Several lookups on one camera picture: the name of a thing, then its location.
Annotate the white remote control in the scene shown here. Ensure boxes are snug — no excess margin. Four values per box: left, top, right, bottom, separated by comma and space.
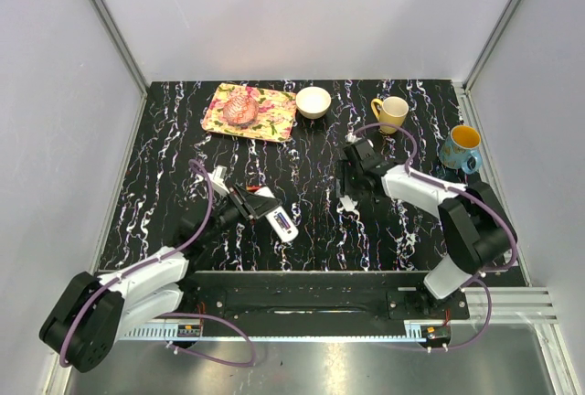
255, 187, 299, 243

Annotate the blue mug yellow inside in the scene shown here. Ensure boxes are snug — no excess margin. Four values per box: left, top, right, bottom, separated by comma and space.
439, 125, 483, 175

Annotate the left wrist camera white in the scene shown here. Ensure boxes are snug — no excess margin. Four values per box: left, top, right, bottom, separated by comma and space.
209, 165, 229, 197

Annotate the aluminium frame post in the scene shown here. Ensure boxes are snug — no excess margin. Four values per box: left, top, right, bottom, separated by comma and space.
462, 0, 524, 92
89, 0, 149, 96

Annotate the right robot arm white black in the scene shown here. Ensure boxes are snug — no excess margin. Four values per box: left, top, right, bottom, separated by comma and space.
336, 139, 517, 318

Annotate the red patterned bowl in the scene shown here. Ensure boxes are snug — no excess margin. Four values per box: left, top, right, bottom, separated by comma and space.
222, 95, 259, 127

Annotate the floral rectangular tray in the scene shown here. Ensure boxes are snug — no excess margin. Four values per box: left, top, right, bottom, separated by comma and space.
201, 83, 297, 143

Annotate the white battery cover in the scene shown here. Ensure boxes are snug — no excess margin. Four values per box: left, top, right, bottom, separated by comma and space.
337, 196, 358, 213

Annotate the right aluminium frame post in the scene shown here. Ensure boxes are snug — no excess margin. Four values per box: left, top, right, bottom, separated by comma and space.
462, 0, 524, 92

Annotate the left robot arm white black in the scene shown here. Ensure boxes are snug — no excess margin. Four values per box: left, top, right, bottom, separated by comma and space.
38, 184, 298, 372

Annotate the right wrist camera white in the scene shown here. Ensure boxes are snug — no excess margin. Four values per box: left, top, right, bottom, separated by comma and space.
346, 133, 358, 144

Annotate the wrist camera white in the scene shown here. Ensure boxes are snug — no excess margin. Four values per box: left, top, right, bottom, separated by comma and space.
346, 133, 358, 144
209, 165, 229, 197

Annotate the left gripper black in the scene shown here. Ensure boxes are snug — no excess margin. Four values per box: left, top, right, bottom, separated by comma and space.
201, 183, 282, 245

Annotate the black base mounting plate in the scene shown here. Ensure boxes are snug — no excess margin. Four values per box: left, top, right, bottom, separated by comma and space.
177, 272, 470, 340

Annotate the left aluminium frame post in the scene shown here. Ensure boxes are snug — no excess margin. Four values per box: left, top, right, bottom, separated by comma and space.
89, 0, 149, 96

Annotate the cream ceramic bowl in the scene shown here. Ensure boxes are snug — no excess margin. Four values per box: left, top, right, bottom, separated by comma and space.
295, 86, 332, 120

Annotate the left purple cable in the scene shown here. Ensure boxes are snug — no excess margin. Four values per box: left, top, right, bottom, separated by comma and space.
58, 159, 258, 368

